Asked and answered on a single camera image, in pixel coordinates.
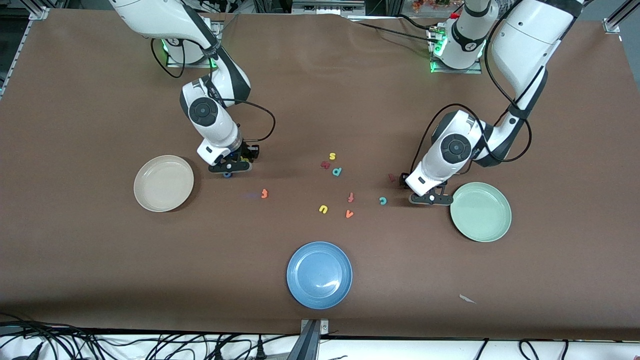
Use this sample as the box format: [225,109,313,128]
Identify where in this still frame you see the brown table cover sheet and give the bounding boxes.
[0,9,640,342]

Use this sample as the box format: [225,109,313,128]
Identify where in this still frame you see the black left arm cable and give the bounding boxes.
[410,0,533,173]

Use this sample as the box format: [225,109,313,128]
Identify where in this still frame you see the beige brown plate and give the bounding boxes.
[133,154,195,213]

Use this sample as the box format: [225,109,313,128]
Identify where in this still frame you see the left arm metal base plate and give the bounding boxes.
[429,27,483,75]

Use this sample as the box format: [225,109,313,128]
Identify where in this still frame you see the aluminium frame profile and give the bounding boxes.
[0,5,51,98]
[602,0,640,35]

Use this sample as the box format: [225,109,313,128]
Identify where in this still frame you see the light green plate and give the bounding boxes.
[449,181,513,243]

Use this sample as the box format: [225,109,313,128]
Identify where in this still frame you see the blue plate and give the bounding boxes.
[286,241,354,310]

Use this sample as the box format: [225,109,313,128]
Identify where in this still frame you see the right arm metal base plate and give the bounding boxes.
[166,20,222,68]

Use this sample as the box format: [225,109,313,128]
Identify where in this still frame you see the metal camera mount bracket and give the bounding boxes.
[287,319,331,360]

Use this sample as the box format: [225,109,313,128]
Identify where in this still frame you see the thin black base cable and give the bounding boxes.
[350,20,438,45]
[397,14,433,32]

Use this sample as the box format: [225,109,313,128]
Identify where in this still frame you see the orange decorative bunch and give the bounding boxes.
[412,0,453,12]

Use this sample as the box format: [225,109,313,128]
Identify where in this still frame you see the grey metal box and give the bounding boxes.
[291,0,367,16]

